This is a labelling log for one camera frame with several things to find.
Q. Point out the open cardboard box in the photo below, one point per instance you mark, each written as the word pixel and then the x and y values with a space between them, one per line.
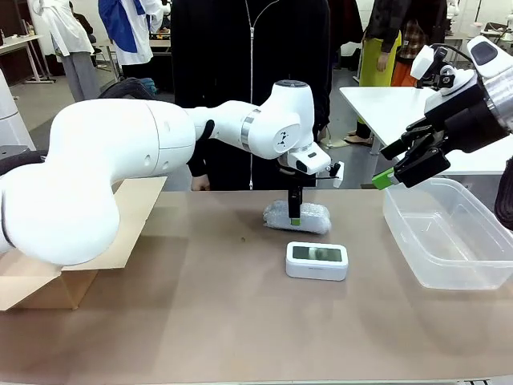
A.
pixel 136 224

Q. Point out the light wooden background table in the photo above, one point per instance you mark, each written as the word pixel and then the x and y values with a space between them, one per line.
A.
pixel 16 42

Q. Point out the clear plastic container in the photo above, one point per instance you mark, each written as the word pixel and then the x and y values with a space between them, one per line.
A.
pixel 441 240

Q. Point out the person in plaid orange clothes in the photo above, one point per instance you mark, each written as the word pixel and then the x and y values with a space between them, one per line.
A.
pixel 409 60

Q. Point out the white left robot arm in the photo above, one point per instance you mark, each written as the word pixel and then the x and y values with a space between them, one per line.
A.
pixel 100 160

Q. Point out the person's right hand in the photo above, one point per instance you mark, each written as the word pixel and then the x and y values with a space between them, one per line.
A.
pixel 200 183

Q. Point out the person in black zip hoodie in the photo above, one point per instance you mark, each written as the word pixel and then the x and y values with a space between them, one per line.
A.
pixel 224 80

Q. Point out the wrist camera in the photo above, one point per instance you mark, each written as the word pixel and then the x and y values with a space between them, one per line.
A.
pixel 422 64
pixel 338 178

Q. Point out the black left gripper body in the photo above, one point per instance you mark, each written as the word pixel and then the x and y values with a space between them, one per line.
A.
pixel 294 178

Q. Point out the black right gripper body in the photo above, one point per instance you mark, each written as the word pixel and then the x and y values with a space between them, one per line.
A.
pixel 465 128

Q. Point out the person's left forearm black sleeve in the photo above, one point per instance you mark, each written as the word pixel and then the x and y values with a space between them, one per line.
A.
pixel 324 104

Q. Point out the person in white blue coat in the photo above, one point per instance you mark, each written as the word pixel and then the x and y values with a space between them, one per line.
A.
pixel 128 32

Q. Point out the white digital clock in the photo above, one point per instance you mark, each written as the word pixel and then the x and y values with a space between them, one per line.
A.
pixel 316 268

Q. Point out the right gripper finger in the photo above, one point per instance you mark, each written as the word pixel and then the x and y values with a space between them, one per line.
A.
pixel 425 168
pixel 421 138

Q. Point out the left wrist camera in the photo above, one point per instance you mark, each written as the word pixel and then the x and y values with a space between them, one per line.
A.
pixel 338 178

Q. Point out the person's left hand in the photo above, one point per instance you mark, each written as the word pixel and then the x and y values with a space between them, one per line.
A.
pixel 325 137

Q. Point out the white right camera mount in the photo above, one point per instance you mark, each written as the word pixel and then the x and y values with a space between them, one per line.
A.
pixel 461 88

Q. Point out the bubble-wrapped clock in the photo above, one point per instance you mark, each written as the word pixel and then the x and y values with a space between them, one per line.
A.
pixel 316 220

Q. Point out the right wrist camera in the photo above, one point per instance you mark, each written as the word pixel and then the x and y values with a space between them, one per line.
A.
pixel 422 64

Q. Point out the person in yellow apron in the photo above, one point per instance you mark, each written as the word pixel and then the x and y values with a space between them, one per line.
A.
pixel 378 80

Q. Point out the white grey floor machine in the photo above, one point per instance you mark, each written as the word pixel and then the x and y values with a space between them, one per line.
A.
pixel 12 116

